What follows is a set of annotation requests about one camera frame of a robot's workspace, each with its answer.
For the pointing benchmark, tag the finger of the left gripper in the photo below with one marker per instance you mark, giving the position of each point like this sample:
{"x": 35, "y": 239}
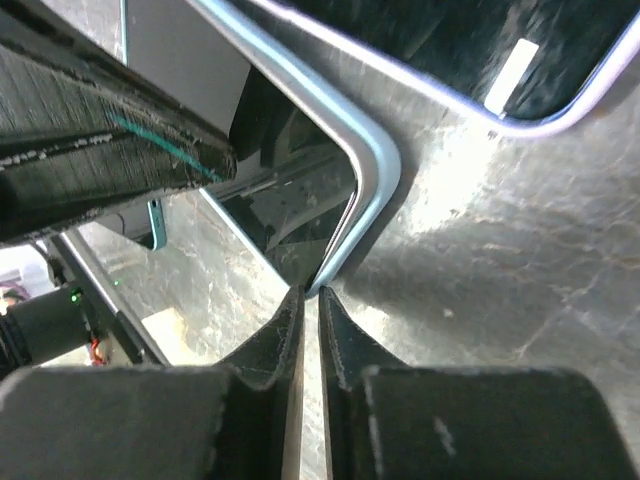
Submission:
{"x": 82, "y": 135}

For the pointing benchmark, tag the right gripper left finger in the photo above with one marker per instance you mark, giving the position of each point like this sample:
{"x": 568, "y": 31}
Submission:
{"x": 240, "y": 418}

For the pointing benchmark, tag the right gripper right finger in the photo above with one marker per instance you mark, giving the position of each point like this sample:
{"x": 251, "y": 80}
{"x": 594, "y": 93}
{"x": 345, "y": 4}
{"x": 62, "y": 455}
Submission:
{"x": 385, "y": 419}

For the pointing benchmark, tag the light blue phone case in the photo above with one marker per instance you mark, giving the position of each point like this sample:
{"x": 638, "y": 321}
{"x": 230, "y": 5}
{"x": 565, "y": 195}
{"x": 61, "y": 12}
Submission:
{"x": 374, "y": 156}

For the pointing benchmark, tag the lavender phone case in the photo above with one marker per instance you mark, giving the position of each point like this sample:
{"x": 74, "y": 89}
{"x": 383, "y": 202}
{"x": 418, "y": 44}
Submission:
{"x": 489, "y": 111}

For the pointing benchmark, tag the white-edged black phone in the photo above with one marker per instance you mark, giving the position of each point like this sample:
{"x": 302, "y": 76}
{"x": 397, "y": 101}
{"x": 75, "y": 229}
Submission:
{"x": 293, "y": 181}

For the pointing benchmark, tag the blue-edged black phone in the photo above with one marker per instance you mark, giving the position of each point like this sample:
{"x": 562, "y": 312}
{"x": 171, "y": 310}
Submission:
{"x": 464, "y": 43}

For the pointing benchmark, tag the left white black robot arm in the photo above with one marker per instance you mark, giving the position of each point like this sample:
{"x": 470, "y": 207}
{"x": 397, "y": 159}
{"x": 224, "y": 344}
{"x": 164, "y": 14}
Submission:
{"x": 38, "y": 330}

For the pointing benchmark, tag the teal-edged black phone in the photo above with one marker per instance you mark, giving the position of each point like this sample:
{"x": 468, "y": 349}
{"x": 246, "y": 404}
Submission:
{"x": 172, "y": 46}

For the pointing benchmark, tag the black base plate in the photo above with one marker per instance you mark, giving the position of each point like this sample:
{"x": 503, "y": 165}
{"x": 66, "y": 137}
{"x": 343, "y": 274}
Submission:
{"x": 125, "y": 341}

